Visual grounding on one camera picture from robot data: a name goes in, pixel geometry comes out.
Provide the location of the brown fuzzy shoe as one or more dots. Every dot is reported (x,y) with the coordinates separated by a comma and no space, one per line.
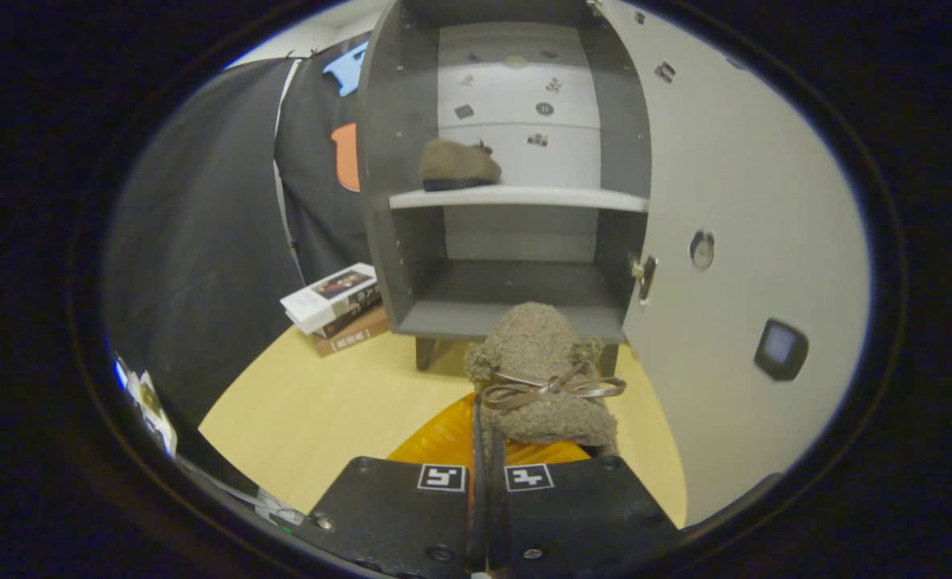
(536,342)
(456,165)

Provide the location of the dark book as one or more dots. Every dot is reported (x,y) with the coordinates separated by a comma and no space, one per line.
(355,310)

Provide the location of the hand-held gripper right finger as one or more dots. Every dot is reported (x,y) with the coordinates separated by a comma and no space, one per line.
(572,515)

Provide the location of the light grey shoe cabinet door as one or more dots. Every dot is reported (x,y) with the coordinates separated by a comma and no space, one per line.
(749,201)

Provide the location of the metal door hinge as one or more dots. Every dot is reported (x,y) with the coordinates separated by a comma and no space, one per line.
(646,277)

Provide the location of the white cluttered device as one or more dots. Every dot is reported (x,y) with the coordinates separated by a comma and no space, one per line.
(154,410)

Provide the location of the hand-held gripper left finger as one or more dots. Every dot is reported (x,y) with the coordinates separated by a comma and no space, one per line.
(395,515)

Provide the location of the tablet with lit screen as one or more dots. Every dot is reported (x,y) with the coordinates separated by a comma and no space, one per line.
(120,374)

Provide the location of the black backdrop cloth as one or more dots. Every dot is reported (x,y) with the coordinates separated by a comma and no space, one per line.
(203,241)

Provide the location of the grey shoe cabinet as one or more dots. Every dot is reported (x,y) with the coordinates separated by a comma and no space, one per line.
(400,161)

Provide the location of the brown book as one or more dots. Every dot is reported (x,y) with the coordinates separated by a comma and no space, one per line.
(351,338)

